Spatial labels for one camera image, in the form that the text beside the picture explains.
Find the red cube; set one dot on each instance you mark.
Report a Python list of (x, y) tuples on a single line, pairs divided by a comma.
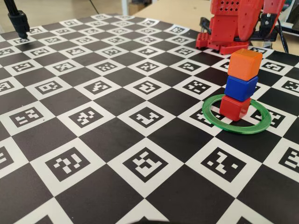
[(233, 109)]

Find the red-orange gripper finger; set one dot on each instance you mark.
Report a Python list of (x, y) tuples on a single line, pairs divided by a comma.
[(248, 21), (272, 8)]

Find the black tripod leg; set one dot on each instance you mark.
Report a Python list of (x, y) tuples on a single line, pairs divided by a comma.
[(19, 22)]

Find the orange cube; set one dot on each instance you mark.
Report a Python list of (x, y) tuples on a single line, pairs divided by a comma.
[(243, 67)]

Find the black white marker checkerboard mat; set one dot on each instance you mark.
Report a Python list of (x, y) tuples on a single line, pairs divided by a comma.
[(149, 140)]

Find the white table leg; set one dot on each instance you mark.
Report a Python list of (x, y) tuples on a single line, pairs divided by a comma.
[(124, 7)]

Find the white flat device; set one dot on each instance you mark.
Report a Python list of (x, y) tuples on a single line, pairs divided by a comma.
[(293, 25)]

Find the black table clamp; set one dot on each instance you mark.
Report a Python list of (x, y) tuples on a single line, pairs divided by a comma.
[(204, 24)]

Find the blue cube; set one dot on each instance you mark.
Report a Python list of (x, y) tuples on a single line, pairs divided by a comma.
[(240, 88)]

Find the brown cardboard box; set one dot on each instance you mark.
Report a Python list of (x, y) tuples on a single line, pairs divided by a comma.
[(136, 9)]

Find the red-orange lattice robot base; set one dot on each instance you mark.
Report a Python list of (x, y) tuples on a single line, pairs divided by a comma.
[(203, 40)]

